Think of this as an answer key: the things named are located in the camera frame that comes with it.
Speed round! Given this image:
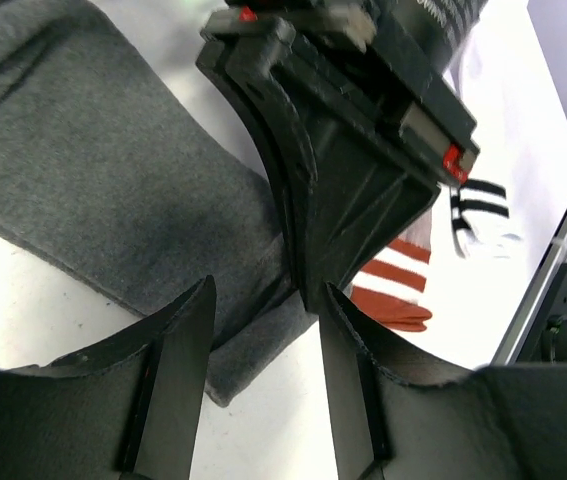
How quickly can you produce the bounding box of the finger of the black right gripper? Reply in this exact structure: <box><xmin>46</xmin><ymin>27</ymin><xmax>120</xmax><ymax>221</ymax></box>
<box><xmin>282</xmin><ymin>54</ymin><xmax>436</xmax><ymax>310</ymax></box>
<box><xmin>199</xmin><ymin>44</ymin><xmax>317</xmax><ymax>310</ymax></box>

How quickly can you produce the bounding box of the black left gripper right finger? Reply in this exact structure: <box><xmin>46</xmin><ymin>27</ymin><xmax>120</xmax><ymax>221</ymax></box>
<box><xmin>320</xmin><ymin>284</ymin><xmax>567</xmax><ymax>479</ymax></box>

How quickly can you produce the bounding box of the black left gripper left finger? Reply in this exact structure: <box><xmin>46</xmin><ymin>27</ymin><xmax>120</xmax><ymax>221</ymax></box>
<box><xmin>0</xmin><ymin>277</ymin><xmax>216</xmax><ymax>479</ymax></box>

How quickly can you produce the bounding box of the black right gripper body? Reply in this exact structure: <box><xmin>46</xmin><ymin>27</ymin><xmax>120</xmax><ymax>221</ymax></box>
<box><xmin>200</xmin><ymin>0</ymin><xmax>480</xmax><ymax>180</ymax></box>

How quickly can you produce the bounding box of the dark grey sock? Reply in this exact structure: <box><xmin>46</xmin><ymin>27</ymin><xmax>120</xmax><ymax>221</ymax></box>
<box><xmin>0</xmin><ymin>1</ymin><xmax>313</xmax><ymax>407</ymax></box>

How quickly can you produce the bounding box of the beige sock with rust stripes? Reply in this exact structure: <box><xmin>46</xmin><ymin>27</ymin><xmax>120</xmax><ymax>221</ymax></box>
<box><xmin>350</xmin><ymin>238</ymin><xmax>434</xmax><ymax>333</ymax></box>

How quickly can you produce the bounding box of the white sock with black stripes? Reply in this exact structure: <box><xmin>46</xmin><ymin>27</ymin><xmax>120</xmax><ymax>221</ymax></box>
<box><xmin>402</xmin><ymin>182</ymin><xmax>523</xmax><ymax>260</ymax></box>

